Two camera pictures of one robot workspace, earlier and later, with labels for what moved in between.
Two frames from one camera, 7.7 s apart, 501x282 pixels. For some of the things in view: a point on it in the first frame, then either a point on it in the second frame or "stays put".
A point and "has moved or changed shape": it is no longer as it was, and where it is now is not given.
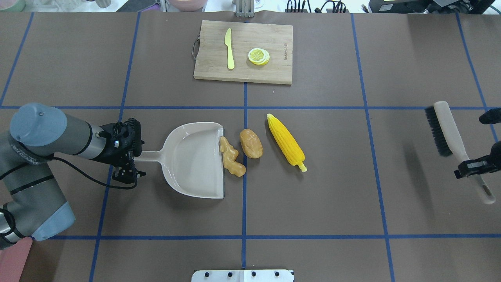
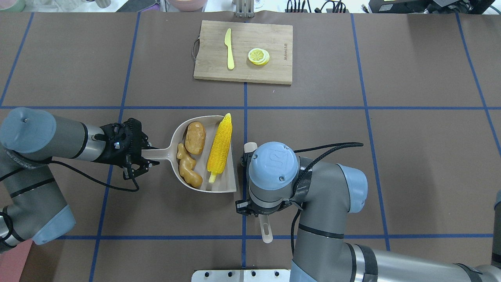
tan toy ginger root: x=229 y=155 -> x=187 y=165
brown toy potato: x=251 y=144 -> x=195 y=138
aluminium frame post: x=245 y=8 stays put
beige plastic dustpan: x=191 y=159 has moved or changed shape
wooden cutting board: x=211 y=61 stays put
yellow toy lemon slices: x=259 y=56 stays put
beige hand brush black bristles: x=449 y=141 -> x=249 y=148
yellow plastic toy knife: x=227 y=41 stays put
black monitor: x=470 y=7 stays put
